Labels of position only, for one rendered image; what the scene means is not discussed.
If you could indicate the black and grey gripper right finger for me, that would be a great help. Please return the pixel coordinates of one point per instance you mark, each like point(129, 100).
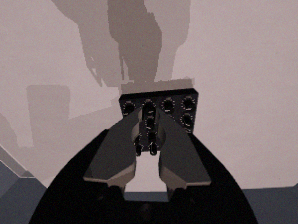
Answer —
point(185, 162)

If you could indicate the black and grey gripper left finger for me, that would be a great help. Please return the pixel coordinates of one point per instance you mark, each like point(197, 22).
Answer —
point(109, 159)

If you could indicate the black knob box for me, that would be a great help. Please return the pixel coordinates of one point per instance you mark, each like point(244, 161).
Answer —
point(177, 104)

